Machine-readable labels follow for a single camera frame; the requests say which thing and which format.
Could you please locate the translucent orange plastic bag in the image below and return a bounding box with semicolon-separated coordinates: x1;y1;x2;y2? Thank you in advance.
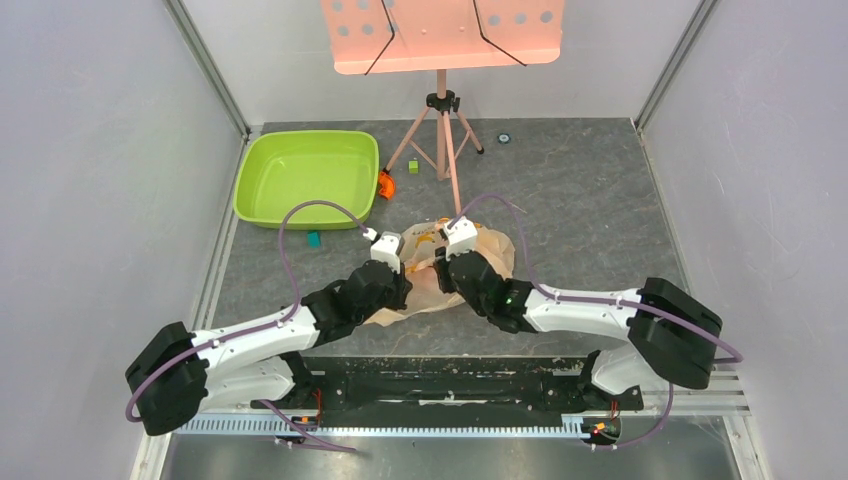
365;219;516;327

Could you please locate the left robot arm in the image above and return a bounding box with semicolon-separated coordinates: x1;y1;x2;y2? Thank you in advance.
125;260;412;436

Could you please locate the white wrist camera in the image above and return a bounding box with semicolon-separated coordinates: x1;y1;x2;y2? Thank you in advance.
442;216;478;259
362;228;404;274

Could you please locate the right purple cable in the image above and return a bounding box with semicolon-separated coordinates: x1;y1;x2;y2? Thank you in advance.
445;193;745;452

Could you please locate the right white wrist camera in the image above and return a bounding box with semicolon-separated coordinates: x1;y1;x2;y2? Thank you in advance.
442;216;478;259

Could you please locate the purple cable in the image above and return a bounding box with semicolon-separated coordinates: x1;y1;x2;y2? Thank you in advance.
445;193;745;452
125;200;372;455

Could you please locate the green plastic basin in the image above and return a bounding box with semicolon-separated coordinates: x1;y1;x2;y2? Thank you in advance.
233;130;379;229

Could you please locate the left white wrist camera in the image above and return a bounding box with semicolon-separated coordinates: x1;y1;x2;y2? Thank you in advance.
362;228;404;274

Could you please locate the pink music stand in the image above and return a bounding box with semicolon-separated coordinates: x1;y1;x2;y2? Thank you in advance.
320;0;566;210

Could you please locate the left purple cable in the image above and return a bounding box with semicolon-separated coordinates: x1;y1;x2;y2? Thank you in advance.
125;200;372;455

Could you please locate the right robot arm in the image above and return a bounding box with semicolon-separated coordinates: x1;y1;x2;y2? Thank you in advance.
434;247;723;408

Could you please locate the orange toy by basin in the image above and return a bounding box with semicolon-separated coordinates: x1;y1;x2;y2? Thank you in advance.
377;169;396;200

